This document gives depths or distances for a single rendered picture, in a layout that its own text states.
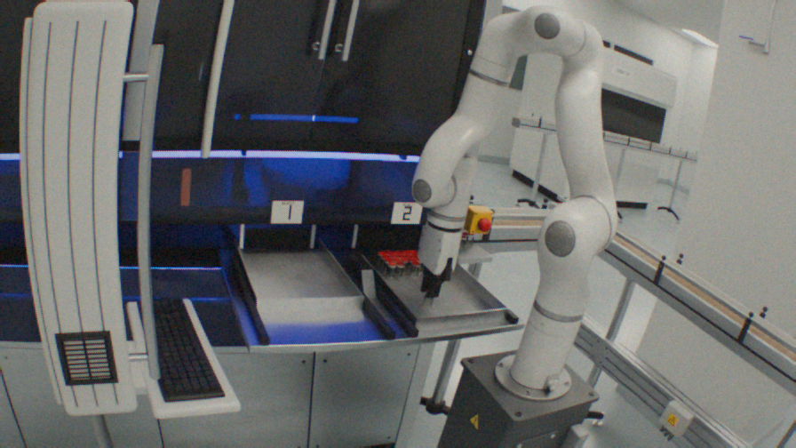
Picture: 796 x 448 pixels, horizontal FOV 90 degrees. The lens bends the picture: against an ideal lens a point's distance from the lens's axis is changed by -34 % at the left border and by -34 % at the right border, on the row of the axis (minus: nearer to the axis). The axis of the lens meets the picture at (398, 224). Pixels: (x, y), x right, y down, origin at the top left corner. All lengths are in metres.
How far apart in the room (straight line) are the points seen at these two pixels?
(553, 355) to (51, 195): 1.00
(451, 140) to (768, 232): 1.65
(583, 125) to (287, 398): 1.24
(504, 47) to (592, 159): 0.29
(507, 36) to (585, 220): 0.40
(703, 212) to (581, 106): 1.62
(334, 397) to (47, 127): 1.37
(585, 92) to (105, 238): 0.89
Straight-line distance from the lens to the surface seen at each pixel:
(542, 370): 1.17
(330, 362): 1.75
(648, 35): 9.41
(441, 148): 1.14
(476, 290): 1.53
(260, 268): 1.47
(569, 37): 1.01
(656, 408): 2.10
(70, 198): 0.85
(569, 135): 1.05
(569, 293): 1.09
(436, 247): 1.26
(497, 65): 1.14
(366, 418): 1.97
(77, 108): 0.81
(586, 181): 1.11
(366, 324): 1.29
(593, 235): 1.01
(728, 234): 2.50
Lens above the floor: 1.52
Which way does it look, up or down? 20 degrees down
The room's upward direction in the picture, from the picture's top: 10 degrees clockwise
